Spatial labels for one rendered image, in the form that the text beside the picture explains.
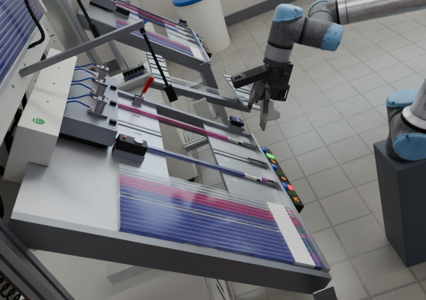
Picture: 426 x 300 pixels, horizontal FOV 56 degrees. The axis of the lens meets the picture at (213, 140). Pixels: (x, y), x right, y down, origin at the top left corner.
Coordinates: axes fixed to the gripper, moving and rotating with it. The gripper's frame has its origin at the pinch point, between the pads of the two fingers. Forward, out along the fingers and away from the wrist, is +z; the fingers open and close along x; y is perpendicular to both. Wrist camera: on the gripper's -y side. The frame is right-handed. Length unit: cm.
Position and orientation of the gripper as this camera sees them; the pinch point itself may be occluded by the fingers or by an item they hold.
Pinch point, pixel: (253, 120)
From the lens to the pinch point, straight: 127.3
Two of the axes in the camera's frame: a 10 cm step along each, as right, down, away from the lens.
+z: -1.8, 8.6, 4.8
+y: 9.6, 0.5, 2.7
